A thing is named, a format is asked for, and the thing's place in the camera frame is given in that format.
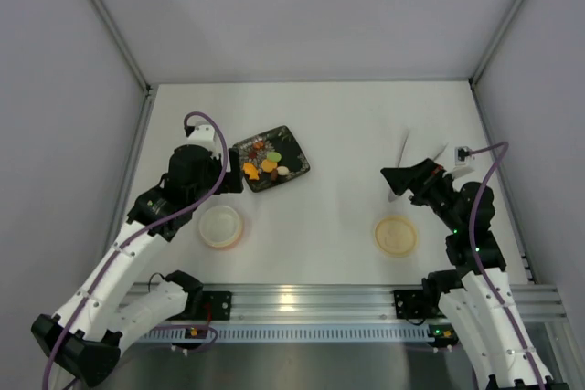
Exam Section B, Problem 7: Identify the yellow round cookie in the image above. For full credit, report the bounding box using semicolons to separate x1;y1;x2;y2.
261;159;278;173

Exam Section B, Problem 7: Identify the green macaron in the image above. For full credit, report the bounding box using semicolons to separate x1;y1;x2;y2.
266;151;282;163

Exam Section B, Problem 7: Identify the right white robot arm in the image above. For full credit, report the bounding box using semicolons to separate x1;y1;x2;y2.
381;159;568;389

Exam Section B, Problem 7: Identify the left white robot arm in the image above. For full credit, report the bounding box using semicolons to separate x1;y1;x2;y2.
31;144;243;389

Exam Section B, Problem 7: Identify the black floral square plate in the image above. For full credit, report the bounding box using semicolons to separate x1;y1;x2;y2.
233;125;311;194

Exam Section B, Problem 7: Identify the white round bowl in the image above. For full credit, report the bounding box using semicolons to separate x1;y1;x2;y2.
198;206;244;249

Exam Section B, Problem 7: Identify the cream round lid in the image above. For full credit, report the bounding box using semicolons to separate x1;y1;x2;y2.
374;216;418;258

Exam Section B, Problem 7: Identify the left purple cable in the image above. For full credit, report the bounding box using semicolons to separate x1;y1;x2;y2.
43;111;229;390

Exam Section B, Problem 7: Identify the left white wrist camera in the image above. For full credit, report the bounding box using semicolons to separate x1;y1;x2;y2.
185;123;217;154

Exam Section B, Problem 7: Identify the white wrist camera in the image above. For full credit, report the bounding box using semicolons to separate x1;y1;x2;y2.
448;146;474;180
185;123;217;154

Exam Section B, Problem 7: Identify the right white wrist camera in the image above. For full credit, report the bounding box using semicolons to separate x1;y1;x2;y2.
448;146;474;180

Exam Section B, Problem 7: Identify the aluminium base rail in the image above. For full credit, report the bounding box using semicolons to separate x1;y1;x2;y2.
75;283;568;323

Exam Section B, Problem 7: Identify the grey slotted cable duct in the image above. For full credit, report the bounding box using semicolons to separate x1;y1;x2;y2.
136;323;440;344

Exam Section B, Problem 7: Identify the left aluminium frame post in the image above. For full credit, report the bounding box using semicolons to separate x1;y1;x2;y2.
88;0;152;94

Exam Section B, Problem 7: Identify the aluminium frame post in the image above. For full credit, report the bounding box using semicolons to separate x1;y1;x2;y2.
88;0;152;94
468;0;527;91

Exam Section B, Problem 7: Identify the right aluminium frame post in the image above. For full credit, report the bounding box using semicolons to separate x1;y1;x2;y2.
468;0;527;91

